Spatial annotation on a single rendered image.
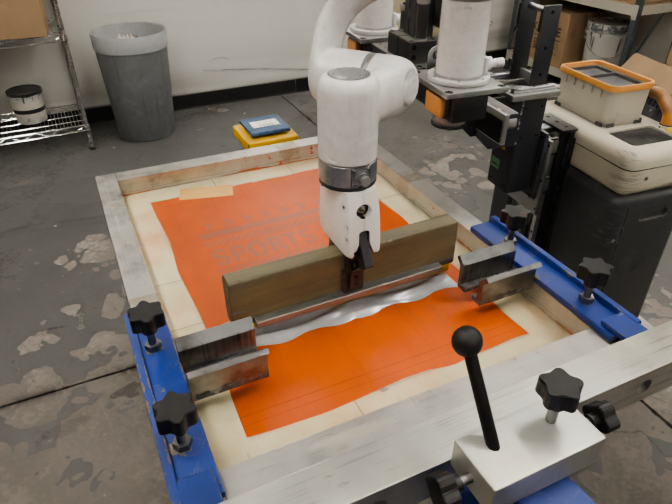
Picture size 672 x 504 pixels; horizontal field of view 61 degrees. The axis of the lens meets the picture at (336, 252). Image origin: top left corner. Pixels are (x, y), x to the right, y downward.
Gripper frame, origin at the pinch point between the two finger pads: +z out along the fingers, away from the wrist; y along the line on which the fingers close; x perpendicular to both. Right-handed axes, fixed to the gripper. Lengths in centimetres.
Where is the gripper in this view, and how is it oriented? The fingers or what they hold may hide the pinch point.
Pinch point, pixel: (346, 271)
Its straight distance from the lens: 82.7
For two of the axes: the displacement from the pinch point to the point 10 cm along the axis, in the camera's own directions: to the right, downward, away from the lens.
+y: -4.3, -5.1, 7.5
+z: 0.0, 8.2, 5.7
